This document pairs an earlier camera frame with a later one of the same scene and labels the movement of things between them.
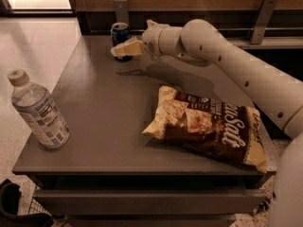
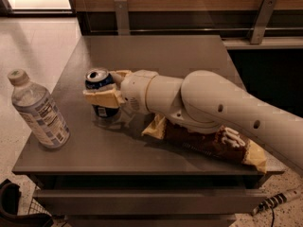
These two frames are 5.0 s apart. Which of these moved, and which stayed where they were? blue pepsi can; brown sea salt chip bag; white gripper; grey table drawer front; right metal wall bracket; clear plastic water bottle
Moved: white gripper; blue pepsi can
Stayed: clear plastic water bottle; grey table drawer front; right metal wall bracket; brown sea salt chip bag
